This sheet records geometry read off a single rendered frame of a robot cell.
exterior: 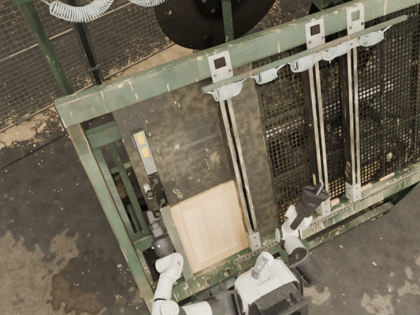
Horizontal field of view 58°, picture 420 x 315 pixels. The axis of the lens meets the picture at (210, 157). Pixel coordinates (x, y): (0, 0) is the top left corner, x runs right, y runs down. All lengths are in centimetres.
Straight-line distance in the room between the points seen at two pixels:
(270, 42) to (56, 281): 249
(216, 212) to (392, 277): 188
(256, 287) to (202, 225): 50
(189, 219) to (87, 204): 165
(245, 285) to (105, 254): 176
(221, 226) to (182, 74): 93
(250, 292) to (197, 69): 101
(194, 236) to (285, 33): 115
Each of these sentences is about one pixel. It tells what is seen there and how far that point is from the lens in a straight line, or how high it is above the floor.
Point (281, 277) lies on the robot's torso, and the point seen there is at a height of 136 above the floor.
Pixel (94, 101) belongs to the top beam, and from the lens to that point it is 160.
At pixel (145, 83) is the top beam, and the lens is 162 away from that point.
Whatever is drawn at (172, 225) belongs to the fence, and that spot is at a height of 124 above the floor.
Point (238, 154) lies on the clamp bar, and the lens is 193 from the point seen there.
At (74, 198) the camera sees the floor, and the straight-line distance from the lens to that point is 362.
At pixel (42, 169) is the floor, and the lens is 387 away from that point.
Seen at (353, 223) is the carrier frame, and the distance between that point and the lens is 339.
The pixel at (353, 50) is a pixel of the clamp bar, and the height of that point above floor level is 174.
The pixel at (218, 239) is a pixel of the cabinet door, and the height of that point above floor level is 102.
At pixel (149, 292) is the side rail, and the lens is 223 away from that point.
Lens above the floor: 312
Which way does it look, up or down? 59 degrees down
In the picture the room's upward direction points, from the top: 2 degrees clockwise
